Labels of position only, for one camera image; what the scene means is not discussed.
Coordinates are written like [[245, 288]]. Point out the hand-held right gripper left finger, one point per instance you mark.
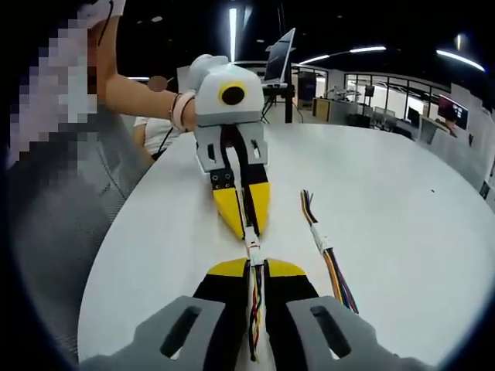
[[216, 332]]

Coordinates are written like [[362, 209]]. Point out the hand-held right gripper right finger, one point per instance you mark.
[[294, 332]]

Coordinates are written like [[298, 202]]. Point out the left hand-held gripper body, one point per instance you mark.
[[212, 108]]

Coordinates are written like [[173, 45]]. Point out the black tripod laptop stand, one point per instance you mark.
[[288, 104]]

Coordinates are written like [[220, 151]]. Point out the ceiling strip light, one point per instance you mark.
[[460, 60], [367, 49], [233, 35]]

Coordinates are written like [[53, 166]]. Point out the wooden cabinet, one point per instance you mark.
[[320, 108]]

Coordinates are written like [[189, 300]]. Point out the white worn device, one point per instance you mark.
[[116, 7]]

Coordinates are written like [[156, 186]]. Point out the dark monitor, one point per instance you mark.
[[452, 110]]

